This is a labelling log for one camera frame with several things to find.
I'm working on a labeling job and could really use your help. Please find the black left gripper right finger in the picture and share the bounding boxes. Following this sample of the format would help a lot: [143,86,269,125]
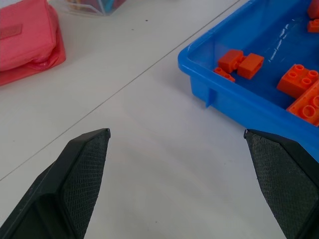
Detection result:
[243,128,319,239]

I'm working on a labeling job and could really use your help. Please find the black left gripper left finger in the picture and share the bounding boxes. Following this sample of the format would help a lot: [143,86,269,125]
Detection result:
[0,128,111,239]

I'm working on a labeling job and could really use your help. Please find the large orange brick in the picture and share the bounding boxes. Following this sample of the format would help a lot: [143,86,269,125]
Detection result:
[286,80,319,127]

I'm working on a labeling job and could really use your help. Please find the orange studded brick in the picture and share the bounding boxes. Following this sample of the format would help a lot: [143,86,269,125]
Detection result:
[276,63,319,99]

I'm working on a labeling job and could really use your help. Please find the small orange building block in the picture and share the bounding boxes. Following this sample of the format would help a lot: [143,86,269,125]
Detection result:
[237,52,265,80]
[307,18,319,33]
[307,0,319,19]
[218,49,244,74]

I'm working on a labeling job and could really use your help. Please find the red plastic brick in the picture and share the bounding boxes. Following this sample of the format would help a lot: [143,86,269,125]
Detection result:
[213,67,236,83]

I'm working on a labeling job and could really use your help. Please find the blue plastic tray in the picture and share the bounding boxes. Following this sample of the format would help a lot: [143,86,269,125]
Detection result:
[177,0,319,150]

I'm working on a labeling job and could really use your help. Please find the pink fabric pouch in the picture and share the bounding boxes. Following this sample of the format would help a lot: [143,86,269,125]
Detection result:
[0,0,67,87]

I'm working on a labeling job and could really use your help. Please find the clear plastic container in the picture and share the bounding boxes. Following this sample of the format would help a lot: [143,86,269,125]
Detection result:
[56,0,133,17]

